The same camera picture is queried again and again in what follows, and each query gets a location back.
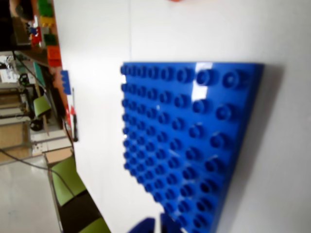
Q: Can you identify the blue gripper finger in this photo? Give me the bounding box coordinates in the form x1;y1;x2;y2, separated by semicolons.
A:
159;213;182;233
127;217;156;233

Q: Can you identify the green chair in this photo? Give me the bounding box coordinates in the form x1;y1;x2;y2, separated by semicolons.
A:
44;155;113;233
32;95;53;137

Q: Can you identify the blue 8x8 studded baseplate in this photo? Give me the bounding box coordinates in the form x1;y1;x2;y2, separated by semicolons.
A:
120;62;265;233

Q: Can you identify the small blue toy brick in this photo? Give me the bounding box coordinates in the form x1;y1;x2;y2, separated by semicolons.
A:
60;70;70;94

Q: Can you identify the brown wooden table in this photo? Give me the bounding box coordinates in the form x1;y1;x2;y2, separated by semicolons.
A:
14;0;76;141

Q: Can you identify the metal shelving rack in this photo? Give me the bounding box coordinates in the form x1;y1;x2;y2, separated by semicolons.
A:
0;55;34;159

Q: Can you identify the orange toy brick with print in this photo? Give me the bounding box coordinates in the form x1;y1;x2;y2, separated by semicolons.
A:
47;46;62;67

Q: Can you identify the dark green toy brick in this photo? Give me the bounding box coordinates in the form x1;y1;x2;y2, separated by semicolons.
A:
43;33;58;47

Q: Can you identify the red toy piece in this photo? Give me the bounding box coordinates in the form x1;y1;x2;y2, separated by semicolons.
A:
30;26;42;47

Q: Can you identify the yellow toy brick with studs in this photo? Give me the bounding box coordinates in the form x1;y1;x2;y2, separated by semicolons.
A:
39;16;56;28

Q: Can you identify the brown cardboard box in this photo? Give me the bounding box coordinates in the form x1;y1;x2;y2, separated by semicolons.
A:
13;17;32;47

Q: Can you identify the bright green toy brick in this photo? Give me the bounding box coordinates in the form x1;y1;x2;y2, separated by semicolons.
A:
38;0;54;17

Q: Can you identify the grey floor cable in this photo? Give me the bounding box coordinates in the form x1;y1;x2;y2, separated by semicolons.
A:
0;148;75;195

